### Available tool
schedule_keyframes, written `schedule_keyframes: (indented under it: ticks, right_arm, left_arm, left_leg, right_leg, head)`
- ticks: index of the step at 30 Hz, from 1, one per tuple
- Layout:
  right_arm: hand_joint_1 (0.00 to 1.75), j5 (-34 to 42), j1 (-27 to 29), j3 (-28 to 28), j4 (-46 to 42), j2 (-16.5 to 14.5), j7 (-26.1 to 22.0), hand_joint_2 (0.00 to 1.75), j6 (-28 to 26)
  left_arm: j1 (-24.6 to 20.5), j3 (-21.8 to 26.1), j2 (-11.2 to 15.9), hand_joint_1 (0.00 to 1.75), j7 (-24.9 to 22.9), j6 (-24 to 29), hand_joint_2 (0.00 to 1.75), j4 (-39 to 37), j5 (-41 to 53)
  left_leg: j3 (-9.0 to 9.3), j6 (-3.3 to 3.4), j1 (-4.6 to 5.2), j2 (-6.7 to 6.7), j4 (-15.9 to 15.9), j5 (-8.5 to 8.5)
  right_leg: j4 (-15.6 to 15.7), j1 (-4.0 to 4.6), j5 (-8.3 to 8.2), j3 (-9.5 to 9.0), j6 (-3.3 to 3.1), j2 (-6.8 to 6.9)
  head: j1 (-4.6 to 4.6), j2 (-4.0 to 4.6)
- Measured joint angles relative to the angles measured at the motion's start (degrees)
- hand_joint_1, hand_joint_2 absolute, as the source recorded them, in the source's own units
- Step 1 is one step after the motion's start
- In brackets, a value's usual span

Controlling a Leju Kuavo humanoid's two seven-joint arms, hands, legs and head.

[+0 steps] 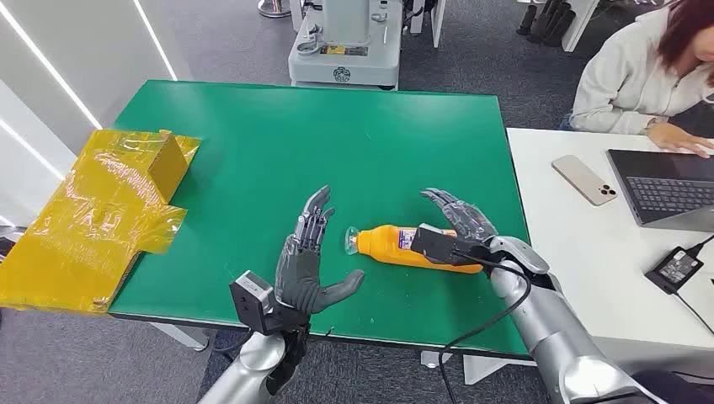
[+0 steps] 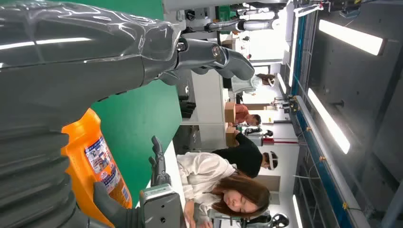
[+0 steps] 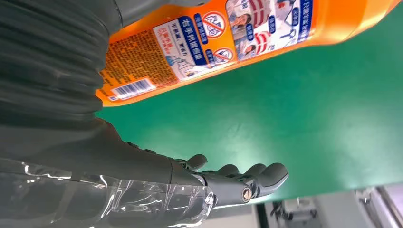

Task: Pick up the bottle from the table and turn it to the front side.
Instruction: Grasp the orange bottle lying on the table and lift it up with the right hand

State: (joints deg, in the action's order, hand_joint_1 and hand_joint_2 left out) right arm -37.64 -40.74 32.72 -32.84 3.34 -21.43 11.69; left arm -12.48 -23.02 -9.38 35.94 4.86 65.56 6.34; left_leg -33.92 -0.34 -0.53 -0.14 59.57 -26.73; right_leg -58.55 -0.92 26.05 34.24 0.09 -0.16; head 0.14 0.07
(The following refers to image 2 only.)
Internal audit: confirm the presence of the ceiling light panel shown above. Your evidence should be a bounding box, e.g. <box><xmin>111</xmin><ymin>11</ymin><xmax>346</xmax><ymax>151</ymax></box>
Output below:
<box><xmin>318</xmin><ymin>19</ymin><xmax>385</xmax><ymax>57</ymax></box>
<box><xmin>307</xmin><ymin>88</ymin><xmax>351</xmax><ymax>155</ymax></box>
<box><xmin>277</xmin><ymin>72</ymin><xmax>288</xmax><ymax>95</ymax></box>

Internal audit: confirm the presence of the cardboard box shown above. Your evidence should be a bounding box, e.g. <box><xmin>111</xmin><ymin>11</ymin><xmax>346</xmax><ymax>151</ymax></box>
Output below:
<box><xmin>225</xmin><ymin>125</ymin><xmax>237</xmax><ymax>148</ymax></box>
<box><xmin>224</xmin><ymin>101</ymin><xmax>236</xmax><ymax>124</ymax></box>

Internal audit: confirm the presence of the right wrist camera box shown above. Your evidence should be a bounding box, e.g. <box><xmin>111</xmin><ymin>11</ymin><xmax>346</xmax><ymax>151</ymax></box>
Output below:
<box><xmin>139</xmin><ymin>184</ymin><xmax>182</xmax><ymax>228</ymax></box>

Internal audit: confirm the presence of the white cabinet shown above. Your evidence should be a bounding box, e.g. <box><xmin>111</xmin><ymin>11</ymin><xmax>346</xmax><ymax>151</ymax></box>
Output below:
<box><xmin>181</xmin><ymin>69</ymin><xmax>228</xmax><ymax>151</ymax></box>

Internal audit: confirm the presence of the white desk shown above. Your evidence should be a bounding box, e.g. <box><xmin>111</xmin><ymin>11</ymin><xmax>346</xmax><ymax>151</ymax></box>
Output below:
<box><xmin>135</xmin><ymin>141</ymin><xmax>187</xmax><ymax>228</ymax></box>

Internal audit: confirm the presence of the person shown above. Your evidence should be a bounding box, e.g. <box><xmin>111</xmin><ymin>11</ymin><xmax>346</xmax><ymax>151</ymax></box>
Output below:
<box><xmin>231</xmin><ymin>73</ymin><xmax>277</xmax><ymax>95</ymax></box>
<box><xmin>234</xmin><ymin>104</ymin><xmax>262</xmax><ymax>127</ymax></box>
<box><xmin>212</xmin><ymin>132</ymin><xmax>279</xmax><ymax>179</ymax></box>
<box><xmin>176</xmin><ymin>152</ymin><xmax>271</xmax><ymax>228</ymax></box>

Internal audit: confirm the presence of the blue ceiling beam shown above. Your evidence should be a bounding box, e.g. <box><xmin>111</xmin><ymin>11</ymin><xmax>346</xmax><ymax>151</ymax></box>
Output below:
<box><xmin>290</xmin><ymin>15</ymin><xmax>355</xmax><ymax>228</ymax></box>

